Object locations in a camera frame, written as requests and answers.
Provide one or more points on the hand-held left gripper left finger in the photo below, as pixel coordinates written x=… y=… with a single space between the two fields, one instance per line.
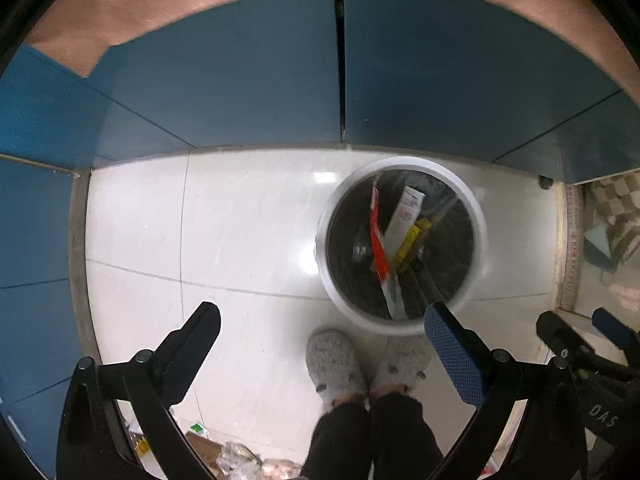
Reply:
x=197 y=340

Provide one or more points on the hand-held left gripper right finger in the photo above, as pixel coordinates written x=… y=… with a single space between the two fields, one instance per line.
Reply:
x=452 y=357

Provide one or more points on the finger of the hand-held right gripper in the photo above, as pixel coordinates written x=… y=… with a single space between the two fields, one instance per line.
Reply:
x=562 y=332
x=614 y=329

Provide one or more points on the white trash can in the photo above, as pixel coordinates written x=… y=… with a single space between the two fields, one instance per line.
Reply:
x=350 y=305

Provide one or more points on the black trash bag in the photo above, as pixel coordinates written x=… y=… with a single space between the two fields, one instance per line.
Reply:
x=350 y=230

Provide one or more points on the grey fluffy slipper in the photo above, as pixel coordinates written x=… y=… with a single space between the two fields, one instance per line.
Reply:
x=402 y=360
x=336 y=365

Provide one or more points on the wooden door threshold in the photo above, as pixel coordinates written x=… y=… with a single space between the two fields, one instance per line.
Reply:
x=569 y=245

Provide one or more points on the person's right leg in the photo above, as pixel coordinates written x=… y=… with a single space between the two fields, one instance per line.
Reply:
x=405 y=435

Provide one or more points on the person's leg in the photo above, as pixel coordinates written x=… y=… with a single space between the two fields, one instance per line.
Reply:
x=336 y=442
x=405 y=435

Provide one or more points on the brown cardboard box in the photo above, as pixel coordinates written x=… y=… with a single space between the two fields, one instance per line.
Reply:
x=202 y=447

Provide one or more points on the yellow packet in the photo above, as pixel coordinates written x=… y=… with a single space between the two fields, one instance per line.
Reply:
x=411 y=242

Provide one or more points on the checkered cloth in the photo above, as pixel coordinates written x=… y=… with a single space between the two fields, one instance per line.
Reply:
x=617 y=200

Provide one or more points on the clear plastic wrapper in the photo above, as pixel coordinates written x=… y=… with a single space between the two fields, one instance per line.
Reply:
x=240 y=462

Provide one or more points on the red and white wrapper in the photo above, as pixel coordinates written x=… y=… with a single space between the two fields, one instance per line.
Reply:
x=378 y=250

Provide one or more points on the person's left leg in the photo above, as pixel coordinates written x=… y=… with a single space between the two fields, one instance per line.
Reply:
x=336 y=442

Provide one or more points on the white paper box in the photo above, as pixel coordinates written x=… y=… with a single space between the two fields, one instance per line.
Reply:
x=404 y=215

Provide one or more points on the pink crumpled packet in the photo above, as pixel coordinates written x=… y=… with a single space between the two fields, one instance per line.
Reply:
x=282 y=470

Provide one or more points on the blue cabinet side panel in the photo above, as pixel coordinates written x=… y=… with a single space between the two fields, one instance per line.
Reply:
x=40 y=240
x=585 y=140

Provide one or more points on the blue cabinet door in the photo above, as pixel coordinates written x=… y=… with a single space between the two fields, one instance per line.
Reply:
x=225 y=80
x=470 y=70

